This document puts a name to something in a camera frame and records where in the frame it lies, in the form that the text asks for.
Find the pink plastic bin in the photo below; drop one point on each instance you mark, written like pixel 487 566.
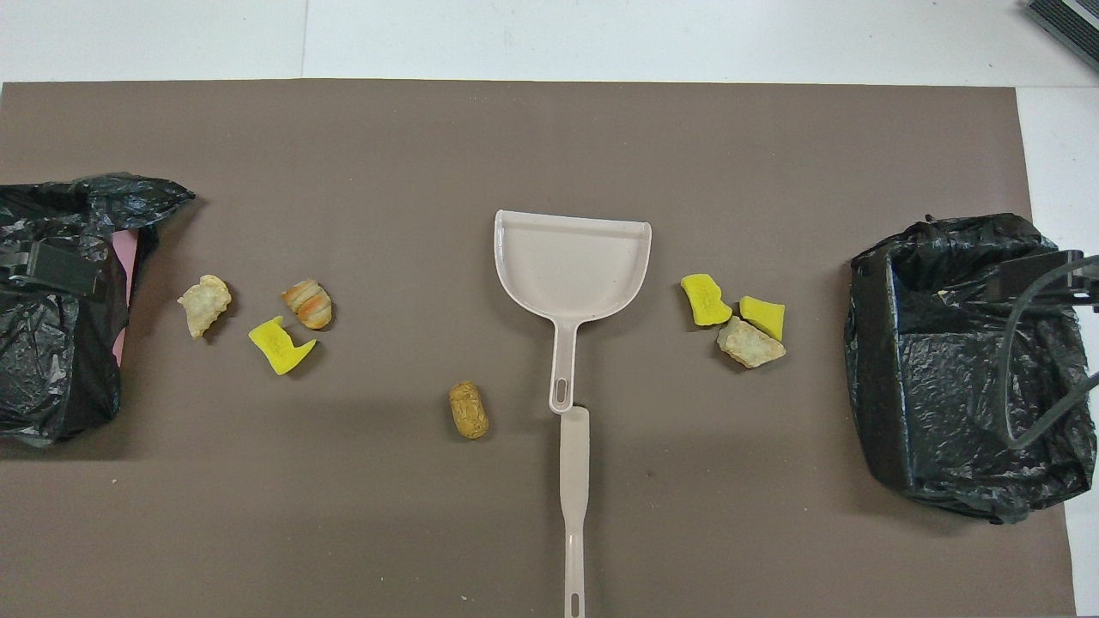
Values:
pixel 127 266

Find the beige plastic dustpan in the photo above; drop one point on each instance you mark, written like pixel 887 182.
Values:
pixel 571 266

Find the brown table mat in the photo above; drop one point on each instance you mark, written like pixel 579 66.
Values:
pixel 343 515

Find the black bag lined bin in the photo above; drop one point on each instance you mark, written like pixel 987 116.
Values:
pixel 936 386

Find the small yellow sponge piece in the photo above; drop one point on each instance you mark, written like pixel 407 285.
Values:
pixel 764 316

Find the striped orange croissant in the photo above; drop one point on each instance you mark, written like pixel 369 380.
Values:
pixel 307 305

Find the large yellow sponge piece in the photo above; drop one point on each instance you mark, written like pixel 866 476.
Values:
pixel 704 300

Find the brown oval bread roll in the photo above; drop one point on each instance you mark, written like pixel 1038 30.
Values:
pixel 469 410

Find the beige brush with black bristles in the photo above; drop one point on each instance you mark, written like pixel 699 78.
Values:
pixel 574 463

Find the beige sponge chunk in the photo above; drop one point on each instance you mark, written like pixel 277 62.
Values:
pixel 749 343

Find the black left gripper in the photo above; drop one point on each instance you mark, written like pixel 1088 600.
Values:
pixel 15 264

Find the notched yellow sponge piece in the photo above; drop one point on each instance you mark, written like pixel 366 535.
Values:
pixel 276 348

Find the crumpled black trash bag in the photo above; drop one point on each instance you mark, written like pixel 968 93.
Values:
pixel 51 360

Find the grey ribbed device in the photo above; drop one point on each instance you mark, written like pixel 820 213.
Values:
pixel 1073 21

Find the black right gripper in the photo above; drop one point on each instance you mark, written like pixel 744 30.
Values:
pixel 1087 283

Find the pale crumbly bread chunk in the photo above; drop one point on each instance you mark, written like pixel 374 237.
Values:
pixel 204 305

